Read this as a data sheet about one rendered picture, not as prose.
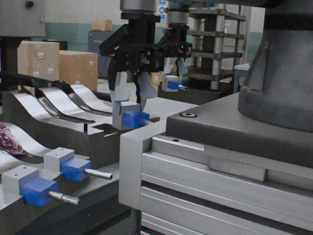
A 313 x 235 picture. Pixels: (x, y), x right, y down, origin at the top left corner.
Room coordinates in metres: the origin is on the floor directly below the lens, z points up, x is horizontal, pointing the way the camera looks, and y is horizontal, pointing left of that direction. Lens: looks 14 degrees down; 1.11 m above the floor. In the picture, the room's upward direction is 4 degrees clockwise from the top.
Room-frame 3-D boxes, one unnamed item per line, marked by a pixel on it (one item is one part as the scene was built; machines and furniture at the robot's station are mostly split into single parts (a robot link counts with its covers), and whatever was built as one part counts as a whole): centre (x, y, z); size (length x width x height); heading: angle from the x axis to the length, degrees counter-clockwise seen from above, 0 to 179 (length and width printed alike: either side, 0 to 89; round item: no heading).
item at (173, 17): (1.26, -0.05, 1.17); 0.08 x 0.08 x 0.05
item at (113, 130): (0.78, 0.13, 0.87); 0.05 x 0.05 x 0.04; 54
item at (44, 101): (0.95, 0.27, 0.92); 0.35 x 0.16 x 0.09; 54
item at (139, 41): (0.71, 0.05, 1.09); 0.09 x 0.08 x 0.12; 41
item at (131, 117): (0.70, 0.04, 0.93); 0.13 x 0.05 x 0.05; 41
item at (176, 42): (1.26, -0.05, 1.09); 0.09 x 0.08 x 0.12; 29
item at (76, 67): (5.75, 1.82, 0.37); 1.20 x 0.82 x 0.74; 71
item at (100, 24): (8.20, 1.48, 1.26); 0.42 x 0.33 x 0.29; 63
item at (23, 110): (0.96, 0.28, 0.87); 0.50 x 0.26 x 0.14; 54
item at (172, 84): (1.24, -0.06, 0.93); 0.13 x 0.05 x 0.05; 29
